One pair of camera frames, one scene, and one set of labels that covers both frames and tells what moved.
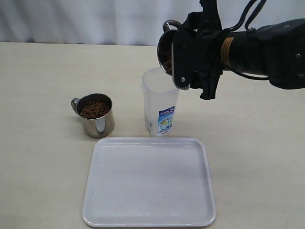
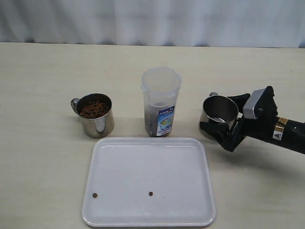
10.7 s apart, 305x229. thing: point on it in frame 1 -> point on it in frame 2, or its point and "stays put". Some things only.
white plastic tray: [149, 182] stays put
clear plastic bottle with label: [161, 98] stays put
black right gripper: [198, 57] -> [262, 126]
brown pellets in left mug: [95, 109] stays put
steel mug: [165, 46] -> [218, 109]
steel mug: [96, 111] stays put
